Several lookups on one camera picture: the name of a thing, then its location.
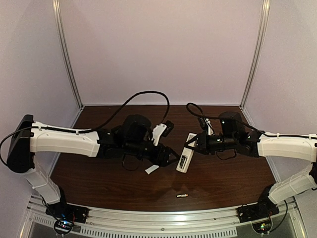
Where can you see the front aluminium rail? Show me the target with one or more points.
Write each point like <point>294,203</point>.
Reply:
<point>214,223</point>

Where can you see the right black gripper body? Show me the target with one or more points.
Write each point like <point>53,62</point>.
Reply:
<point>201,143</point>

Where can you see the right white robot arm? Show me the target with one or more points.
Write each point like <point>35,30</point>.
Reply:
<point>256,143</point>

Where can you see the white remote control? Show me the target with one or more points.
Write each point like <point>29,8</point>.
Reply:
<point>185,160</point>

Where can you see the left aluminium frame post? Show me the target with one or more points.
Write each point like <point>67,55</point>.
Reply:
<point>65,53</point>

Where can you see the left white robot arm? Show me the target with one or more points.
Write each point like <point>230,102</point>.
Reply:
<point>135,137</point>

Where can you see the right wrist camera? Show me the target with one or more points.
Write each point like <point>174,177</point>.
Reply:
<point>205,125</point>

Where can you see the white battery cover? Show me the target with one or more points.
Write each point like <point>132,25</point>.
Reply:
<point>151,169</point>

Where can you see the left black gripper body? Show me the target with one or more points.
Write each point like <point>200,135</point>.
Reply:
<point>161,155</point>

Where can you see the circuit board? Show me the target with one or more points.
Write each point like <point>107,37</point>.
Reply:
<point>63,227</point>
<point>262,227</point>

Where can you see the right aluminium frame post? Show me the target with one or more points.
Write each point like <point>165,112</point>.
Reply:
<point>264,17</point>

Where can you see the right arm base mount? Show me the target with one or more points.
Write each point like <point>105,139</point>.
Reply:
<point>262,209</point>

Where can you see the right circuit board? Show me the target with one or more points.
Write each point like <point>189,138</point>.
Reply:
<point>262,227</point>

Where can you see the aluminium frame post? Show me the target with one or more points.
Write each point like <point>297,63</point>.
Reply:
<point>264,17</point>
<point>65,53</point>

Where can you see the left circuit board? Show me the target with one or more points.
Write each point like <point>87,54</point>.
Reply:
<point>63,227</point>

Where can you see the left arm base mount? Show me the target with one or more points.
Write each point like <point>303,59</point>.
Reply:
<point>63,210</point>

